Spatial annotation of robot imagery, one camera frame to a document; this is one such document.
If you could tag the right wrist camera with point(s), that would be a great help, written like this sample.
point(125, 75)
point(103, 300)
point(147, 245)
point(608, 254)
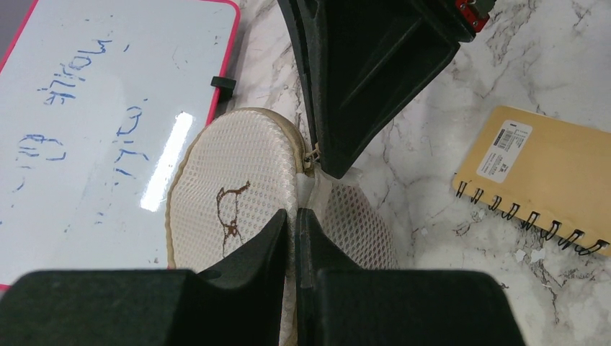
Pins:
point(475, 12)

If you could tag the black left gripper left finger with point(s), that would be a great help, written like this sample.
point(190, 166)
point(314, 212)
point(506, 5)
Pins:
point(237, 301)

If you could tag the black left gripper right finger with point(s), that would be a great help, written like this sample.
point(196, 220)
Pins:
point(340, 303)

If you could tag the yellow spiral notebook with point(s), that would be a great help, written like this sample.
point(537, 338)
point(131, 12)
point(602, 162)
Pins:
point(552, 176)

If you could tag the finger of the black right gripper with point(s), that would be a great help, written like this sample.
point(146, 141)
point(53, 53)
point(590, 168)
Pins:
point(296, 29)
point(367, 61)

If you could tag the white mesh laundry bag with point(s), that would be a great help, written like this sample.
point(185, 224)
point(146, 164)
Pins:
point(239, 172)

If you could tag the pink framed whiteboard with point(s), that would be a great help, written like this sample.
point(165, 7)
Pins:
point(100, 101)

